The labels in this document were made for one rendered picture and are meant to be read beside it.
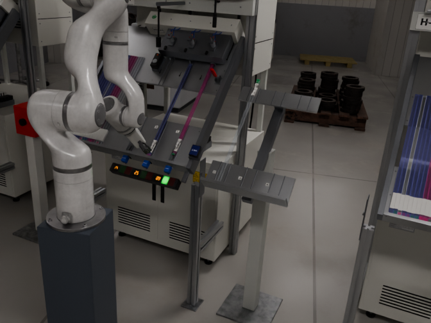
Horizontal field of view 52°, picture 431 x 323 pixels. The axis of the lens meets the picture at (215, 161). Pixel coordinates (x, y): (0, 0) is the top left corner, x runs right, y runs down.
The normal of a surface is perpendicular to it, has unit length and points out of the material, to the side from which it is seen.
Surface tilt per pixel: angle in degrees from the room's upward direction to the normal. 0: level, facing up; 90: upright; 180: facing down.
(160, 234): 90
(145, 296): 0
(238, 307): 0
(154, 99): 90
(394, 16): 90
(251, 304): 90
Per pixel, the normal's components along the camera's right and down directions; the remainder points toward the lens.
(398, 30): -0.20, 0.36
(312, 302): 0.05, -0.92
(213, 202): -0.43, 0.32
